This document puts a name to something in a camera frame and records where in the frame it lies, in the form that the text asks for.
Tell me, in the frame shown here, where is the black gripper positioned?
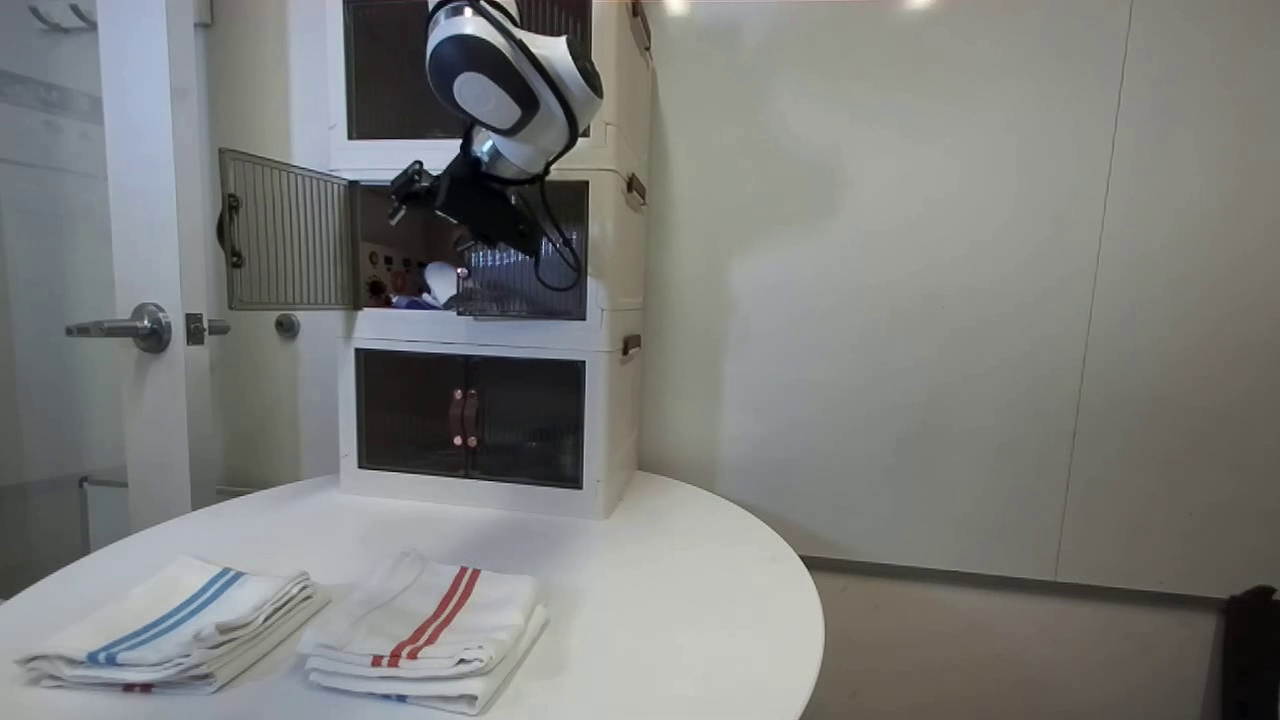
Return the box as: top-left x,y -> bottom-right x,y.
388,151 -> 541,257

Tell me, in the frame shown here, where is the cupboard door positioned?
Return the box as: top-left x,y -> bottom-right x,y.
217,147 -> 356,312
458,181 -> 587,320

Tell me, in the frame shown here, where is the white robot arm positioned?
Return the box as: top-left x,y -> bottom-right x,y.
388,0 -> 603,257

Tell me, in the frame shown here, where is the white object inside cupboard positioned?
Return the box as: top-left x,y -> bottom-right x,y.
424,261 -> 462,307

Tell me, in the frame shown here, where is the silver door latch knob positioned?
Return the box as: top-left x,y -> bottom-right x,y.
272,312 -> 301,338

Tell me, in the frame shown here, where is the white stacked storage cabinet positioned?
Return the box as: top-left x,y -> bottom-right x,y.
290,0 -> 653,514

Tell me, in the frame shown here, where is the white door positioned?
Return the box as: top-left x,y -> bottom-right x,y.
97,0 -> 200,529

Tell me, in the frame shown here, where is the red striped folded towel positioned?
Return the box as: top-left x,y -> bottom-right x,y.
301,549 -> 548,717

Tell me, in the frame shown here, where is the blue striped folded towel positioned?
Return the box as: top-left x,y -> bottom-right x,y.
15,554 -> 324,693

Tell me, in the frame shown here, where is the black object at floor right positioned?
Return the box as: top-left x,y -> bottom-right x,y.
1221,583 -> 1280,720

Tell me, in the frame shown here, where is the silver door lever handle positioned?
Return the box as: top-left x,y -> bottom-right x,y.
68,298 -> 173,357

